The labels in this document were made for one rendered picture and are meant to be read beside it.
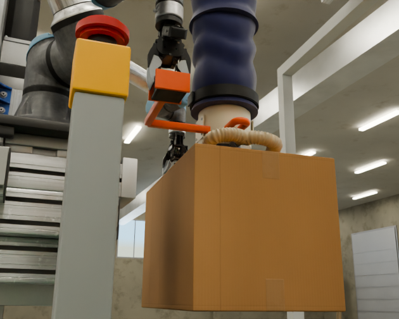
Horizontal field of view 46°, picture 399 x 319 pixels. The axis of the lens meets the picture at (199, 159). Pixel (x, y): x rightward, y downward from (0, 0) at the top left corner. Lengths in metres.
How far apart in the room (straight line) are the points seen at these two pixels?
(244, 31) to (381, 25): 4.51
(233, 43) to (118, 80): 0.99
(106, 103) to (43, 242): 0.51
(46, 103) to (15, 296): 0.41
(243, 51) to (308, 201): 0.55
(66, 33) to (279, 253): 0.70
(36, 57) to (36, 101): 0.11
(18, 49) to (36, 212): 0.57
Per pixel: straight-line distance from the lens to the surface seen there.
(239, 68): 1.53
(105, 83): 0.59
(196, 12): 1.66
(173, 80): 1.16
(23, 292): 1.12
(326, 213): 1.29
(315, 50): 4.97
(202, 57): 1.57
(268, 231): 1.20
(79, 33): 0.66
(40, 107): 1.06
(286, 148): 5.05
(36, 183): 1.01
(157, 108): 1.29
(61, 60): 1.05
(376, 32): 6.08
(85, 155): 0.56
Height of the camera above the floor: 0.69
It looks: 17 degrees up
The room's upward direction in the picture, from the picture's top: 1 degrees clockwise
